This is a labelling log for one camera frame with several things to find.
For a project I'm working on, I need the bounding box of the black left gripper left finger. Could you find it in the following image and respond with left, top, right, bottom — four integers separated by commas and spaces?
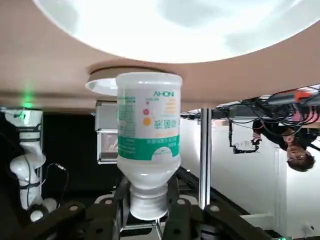
24, 176, 131, 240

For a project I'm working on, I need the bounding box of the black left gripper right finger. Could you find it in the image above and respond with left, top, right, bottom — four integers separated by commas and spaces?
161, 176, 272, 240

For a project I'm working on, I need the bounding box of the white peroxide bottle green label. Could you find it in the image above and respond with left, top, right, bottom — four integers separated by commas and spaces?
115, 72, 183, 221

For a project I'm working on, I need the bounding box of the gray round plate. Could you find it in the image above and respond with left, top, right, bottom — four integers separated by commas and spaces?
85, 71, 176, 97

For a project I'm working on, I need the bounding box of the white round plate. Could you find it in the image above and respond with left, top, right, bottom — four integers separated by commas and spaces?
32, 0, 320, 64

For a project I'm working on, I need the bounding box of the person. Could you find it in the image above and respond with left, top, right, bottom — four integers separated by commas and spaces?
251, 119, 316, 173

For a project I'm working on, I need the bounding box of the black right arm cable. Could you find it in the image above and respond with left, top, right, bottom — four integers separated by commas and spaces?
41, 162, 70, 210

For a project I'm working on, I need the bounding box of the aluminium profile post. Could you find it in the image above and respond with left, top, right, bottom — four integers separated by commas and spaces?
199, 107, 213, 210

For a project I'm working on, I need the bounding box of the black clamp bracket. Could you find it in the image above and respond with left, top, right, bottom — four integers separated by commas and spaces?
227, 121, 262, 155

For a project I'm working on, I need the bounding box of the usb hub with cables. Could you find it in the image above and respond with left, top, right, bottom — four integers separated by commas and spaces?
239, 84, 320, 126

